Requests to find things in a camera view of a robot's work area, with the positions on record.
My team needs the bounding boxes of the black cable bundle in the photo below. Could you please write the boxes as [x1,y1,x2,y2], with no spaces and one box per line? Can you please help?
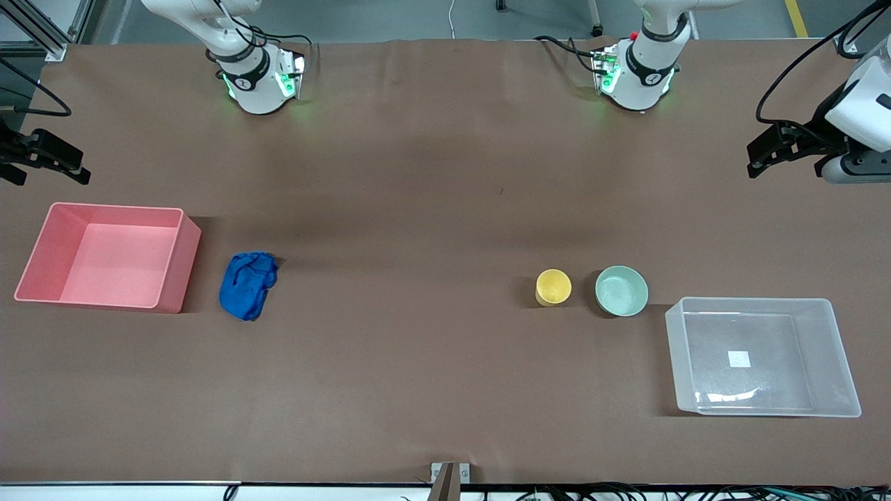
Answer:
[480,482,891,501]

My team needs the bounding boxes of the large table cover sheet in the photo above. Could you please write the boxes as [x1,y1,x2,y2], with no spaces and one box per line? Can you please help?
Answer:
[0,36,891,486]

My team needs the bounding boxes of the blue glove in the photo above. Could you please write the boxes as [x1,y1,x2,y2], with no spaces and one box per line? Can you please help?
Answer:
[219,251,279,322]

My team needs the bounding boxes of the black left base cable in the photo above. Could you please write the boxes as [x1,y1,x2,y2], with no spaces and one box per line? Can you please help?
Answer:
[534,35,604,74]

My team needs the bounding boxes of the pale green bowl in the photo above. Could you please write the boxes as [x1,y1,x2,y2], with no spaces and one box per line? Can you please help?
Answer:
[595,265,649,318]

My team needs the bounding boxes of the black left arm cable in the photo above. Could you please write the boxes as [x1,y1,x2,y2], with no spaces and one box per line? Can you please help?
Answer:
[837,0,891,61]

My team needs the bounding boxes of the aluminium frame profile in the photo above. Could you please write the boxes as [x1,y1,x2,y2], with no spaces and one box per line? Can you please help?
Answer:
[0,0,107,63]

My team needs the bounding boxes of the pink plastic bin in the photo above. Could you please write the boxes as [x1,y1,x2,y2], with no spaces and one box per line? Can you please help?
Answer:
[14,202,203,315]

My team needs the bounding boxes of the grey metal bracket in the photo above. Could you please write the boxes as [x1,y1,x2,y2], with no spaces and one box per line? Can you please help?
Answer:
[429,462,472,501]

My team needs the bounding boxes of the black right base cables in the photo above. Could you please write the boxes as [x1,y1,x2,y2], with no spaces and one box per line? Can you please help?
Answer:
[207,0,315,54]

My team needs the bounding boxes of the yellow plastic cup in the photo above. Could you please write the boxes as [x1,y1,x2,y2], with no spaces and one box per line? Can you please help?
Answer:
[535,269,573,307]

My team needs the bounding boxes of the clear plastic box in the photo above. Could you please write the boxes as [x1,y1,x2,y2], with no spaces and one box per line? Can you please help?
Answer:
[665,296,862,418]

